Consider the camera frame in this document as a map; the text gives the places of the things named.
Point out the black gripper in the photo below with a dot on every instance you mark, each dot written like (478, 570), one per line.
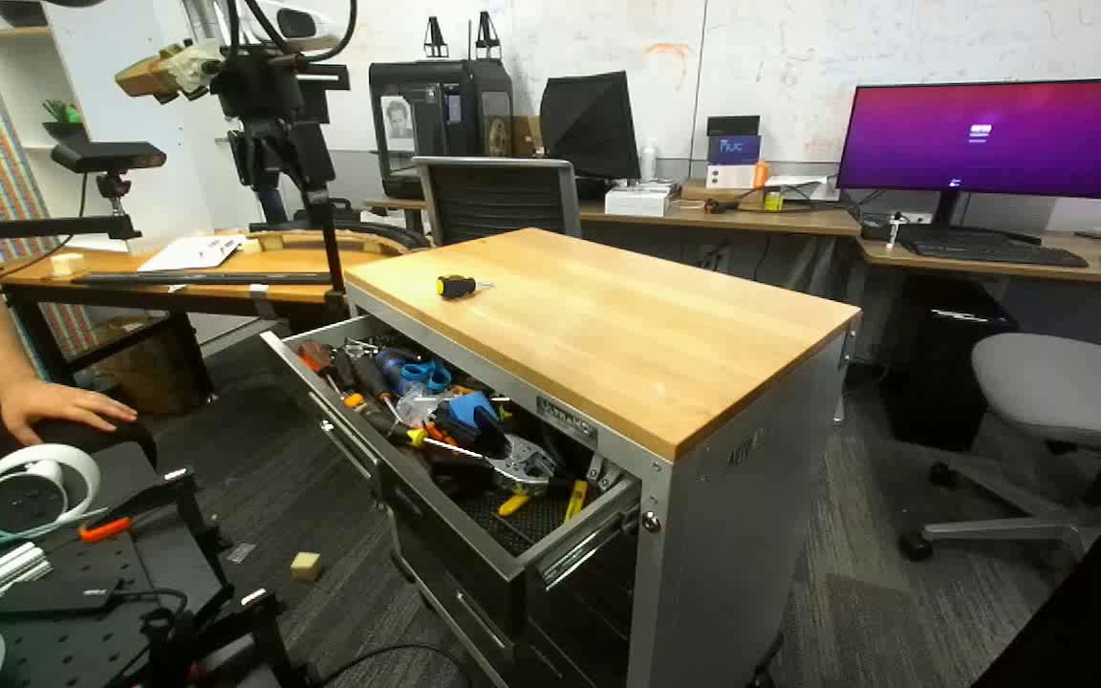
(273, 92)

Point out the small black screwdriver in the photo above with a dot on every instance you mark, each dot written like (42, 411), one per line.
(458, 290)

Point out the orange and black screwdriver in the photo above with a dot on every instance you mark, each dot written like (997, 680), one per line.
(314, 361)

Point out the grey metal tool drawer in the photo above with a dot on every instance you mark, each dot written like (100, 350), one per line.
(450, 499)

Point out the person's bare hand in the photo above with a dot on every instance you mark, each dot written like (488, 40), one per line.
(59, 407)

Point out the white paper sheet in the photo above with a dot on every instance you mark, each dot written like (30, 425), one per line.
(194, 255)

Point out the black 3D printer box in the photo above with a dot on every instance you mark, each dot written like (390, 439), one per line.
(436, 120)

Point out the wooden side desk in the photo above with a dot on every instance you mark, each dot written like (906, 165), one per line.
(131, 266)

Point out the grey mesh office chair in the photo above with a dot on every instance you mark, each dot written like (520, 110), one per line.
(497, 201)

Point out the green object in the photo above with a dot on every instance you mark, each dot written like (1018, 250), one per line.
(64, 120)

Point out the white shelf unit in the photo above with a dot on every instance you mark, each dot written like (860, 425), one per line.
(15, 89)

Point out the black monitor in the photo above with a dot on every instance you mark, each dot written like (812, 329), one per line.
(590, 123)

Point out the white flat box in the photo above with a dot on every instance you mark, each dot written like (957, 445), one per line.
(635, 201)

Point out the white tape roll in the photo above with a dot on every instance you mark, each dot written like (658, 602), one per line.
(75, 467)

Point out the yellow block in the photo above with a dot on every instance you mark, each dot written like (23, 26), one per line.
(309, 564)

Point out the grey cabinet with wooden top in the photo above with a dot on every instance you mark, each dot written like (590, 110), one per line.
(653, 345)

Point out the blue and white small box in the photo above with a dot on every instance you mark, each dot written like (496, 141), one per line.
(733, 151)

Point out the black clamp stand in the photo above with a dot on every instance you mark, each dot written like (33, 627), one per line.
(226, 624)

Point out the long wooden desk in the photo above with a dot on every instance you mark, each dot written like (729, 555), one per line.
(820, 222)

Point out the white game controller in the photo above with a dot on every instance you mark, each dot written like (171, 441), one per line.
(906, 222)

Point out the black computer tower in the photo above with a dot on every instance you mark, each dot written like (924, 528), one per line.
(957, 366)

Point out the black keyboard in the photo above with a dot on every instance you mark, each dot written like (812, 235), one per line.
(993, 245)

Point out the purple screen monitor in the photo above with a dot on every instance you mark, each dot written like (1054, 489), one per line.
(997, 141)

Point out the grey office chair silver base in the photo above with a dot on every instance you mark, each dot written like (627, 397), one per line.
(1069, 389)

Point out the black metal frame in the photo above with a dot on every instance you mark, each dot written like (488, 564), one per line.
(194, 278)

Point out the tan wrist camera mount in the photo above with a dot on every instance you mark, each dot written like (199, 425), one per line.
(171, 72)

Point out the black stereo camera on stand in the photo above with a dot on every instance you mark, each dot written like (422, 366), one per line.
(109, 156)

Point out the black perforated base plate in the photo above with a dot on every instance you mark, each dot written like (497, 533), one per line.
(59, 598)

